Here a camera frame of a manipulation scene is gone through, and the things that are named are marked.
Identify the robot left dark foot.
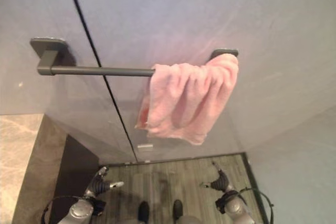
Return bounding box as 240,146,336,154
137,200,150,224

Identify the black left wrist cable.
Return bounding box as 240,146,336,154
41,195,89,221

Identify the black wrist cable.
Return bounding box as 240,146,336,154
41,195,89,221
236,186,276,224

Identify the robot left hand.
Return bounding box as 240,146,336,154
84,165,125,199

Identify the grey metal towel bar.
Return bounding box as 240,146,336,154
29,36,239,78

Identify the pink towel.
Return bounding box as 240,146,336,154
134,53,239,146

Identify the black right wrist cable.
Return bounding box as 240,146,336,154
236,186,276,224

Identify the robot dark foot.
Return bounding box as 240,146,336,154
173,199,184,221
137,200,150,224

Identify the robot right dark foot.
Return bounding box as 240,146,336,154
173,199,184,221

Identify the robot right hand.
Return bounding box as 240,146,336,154
199,161,234,193

